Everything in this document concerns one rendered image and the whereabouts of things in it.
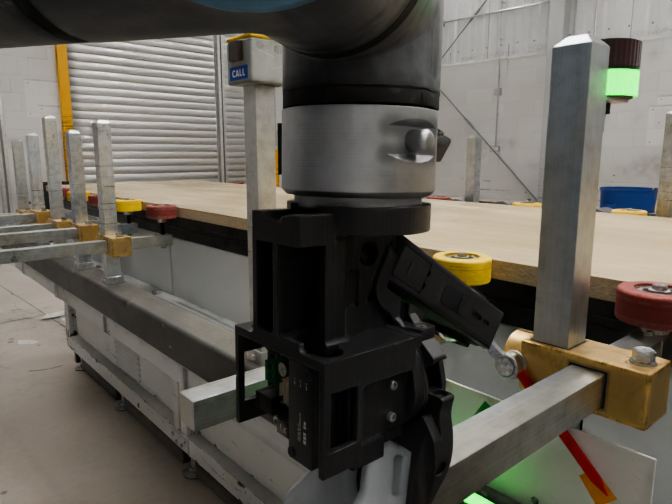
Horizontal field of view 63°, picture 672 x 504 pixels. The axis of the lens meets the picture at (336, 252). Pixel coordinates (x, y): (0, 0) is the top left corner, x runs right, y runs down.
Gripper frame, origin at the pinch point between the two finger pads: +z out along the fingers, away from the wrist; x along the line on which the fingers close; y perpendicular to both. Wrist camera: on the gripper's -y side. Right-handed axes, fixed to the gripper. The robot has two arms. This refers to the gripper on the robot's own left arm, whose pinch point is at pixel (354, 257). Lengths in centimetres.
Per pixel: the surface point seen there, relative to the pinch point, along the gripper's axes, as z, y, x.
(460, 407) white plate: 16.3, -10.6, -4.7
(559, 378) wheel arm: 7.7, -21.0, 3.3
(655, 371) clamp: 6.8, -28.0, 0.4
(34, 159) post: -8, 166, -72
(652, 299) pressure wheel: 3.4, -27.6, -10.9
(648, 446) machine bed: 24.2, -29.2, -21.8
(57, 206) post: 7, 143, -63
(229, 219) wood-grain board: 5, 60, -51
